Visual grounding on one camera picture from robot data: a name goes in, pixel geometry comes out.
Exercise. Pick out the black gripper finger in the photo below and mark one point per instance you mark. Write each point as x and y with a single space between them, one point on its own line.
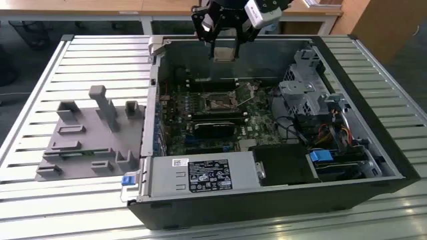
201 30
242 30

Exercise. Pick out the silver square CPU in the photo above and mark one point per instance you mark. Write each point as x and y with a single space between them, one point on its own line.
224 53

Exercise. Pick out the metal CPU socket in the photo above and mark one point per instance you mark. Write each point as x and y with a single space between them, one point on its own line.
216 103

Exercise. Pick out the black disk bay cover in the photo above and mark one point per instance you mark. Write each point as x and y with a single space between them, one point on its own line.
282 165

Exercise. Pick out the pale blue teach pendant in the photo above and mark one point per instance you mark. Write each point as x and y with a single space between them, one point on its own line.
270 30

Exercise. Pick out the perforated metal drive cage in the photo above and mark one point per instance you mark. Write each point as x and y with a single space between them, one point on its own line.
296 100

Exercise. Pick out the wooden desk white legs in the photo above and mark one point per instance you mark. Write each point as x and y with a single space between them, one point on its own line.
82 7

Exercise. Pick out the green motherboard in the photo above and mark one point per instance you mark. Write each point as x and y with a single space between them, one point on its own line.
262 125

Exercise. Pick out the black graphics card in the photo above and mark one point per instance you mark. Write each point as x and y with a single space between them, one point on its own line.
213 130

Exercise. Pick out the wooden cabinet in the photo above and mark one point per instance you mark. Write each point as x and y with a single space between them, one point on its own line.
382 25

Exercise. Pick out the blue board connector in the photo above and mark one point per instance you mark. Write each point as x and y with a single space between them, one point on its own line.
189 140

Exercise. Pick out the silver chipset heatsink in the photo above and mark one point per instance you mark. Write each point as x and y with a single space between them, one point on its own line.
246 145

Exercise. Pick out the grey parts rack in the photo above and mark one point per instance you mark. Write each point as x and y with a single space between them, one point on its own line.
89 140

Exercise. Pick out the blue disk carrier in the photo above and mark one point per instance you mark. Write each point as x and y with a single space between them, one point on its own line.
321 157

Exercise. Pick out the silver power supply unit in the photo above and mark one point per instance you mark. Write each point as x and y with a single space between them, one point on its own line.
166 175

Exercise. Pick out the green RAM stick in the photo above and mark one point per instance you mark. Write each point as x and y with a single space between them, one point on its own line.
86 153

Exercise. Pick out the blue case latch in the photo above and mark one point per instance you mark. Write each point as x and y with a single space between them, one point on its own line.
126 180

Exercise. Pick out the black PC case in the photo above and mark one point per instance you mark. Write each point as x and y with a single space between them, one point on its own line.
233 212

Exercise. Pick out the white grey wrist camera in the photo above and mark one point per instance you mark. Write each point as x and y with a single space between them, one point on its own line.
262 12

